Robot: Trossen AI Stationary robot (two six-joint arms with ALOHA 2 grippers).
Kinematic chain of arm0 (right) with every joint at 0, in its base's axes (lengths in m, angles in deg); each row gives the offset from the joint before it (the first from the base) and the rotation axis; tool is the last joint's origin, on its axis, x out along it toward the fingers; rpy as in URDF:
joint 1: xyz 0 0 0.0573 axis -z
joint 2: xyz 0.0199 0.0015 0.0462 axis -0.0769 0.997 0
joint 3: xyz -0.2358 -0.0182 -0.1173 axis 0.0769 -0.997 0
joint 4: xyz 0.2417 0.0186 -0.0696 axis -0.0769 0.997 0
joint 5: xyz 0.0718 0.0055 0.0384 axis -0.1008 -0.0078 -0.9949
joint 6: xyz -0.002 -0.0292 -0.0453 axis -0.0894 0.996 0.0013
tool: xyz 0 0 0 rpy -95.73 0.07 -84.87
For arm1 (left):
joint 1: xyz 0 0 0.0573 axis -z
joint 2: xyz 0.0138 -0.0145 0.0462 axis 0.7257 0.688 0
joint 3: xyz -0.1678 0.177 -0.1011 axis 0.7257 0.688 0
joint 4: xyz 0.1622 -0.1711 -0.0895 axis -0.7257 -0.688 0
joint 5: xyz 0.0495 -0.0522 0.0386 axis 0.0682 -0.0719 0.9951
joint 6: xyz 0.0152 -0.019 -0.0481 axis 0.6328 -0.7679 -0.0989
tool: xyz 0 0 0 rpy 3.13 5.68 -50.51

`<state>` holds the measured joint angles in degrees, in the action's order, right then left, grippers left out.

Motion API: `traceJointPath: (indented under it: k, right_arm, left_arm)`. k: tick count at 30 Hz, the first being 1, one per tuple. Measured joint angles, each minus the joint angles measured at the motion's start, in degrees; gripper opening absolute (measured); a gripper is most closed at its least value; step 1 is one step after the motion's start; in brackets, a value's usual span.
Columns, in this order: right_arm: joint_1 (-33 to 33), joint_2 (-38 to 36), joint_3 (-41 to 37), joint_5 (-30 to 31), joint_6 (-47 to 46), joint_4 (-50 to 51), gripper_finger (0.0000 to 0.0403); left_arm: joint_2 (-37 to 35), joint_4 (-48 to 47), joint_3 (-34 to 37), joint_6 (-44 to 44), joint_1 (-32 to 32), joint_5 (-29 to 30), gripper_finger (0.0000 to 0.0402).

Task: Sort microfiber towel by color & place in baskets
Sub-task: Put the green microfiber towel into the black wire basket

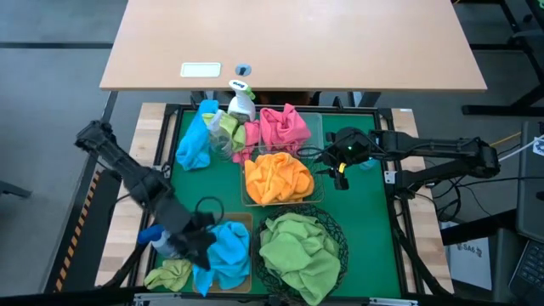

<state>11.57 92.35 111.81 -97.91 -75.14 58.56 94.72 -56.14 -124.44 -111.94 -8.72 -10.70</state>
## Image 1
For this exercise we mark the white rectangular desk plate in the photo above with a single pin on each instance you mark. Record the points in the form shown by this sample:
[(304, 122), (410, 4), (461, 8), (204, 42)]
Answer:
[(200, 69)]

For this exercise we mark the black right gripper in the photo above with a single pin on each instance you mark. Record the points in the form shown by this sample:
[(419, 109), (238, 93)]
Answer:
[(350, 149)]

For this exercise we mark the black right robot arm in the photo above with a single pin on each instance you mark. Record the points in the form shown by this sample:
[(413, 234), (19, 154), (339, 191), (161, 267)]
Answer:
[(433, 146)]

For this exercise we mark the silver aluminium bracket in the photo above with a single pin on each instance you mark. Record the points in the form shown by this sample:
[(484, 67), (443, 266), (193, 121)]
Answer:
[(157, 299), (391, 302)]

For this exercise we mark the black laptop keyboard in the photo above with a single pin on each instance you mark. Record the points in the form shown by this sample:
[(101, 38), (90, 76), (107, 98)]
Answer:
[(531, 272)]

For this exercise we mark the grey chair leg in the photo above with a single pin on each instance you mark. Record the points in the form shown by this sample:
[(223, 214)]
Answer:
[(13, 189)]

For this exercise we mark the pink microfiber towel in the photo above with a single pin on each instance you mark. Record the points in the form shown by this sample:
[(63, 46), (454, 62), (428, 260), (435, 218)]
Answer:
[(251, 136), (282, 127)]

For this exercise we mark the black desk leg frame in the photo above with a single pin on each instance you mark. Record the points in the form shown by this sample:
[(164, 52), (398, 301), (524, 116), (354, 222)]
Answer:
[(510, 109)]

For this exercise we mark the dark grey computer case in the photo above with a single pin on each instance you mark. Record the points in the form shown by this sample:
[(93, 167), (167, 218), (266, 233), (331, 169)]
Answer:
[(531, 191)]

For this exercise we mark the tan plastic bin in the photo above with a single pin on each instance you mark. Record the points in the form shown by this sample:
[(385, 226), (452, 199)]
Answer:
[(238, 217)]

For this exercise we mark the grey spray bottle blue nozzle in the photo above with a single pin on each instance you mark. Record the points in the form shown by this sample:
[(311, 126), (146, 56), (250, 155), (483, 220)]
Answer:
[(149, 234)]

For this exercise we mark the white labelled box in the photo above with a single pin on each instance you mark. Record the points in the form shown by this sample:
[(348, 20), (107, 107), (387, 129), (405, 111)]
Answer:
[(472, 268)]

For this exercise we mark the orange microfiber towel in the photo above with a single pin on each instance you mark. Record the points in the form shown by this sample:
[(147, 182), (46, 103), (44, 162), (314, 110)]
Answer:
[(259, 183), (280, 163), (302, 187)]

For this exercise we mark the beige wooden desk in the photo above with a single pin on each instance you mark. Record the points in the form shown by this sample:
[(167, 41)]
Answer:
[(297, 42)]

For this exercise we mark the black hazard-striped floor mat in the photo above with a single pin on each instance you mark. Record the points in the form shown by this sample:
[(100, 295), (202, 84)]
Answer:
[(85, 255)]

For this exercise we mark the clear spray bottle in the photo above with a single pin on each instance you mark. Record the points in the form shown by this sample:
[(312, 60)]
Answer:
[(220, 144)]

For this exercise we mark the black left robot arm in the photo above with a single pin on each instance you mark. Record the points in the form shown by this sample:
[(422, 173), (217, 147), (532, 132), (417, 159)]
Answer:
[(140, 183)]

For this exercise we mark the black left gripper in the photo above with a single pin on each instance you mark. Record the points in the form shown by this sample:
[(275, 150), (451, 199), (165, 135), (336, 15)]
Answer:
[(197, 234)]

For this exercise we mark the white spray bottle green trigger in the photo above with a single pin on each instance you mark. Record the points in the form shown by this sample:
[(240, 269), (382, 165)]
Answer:
[(241, 108)]

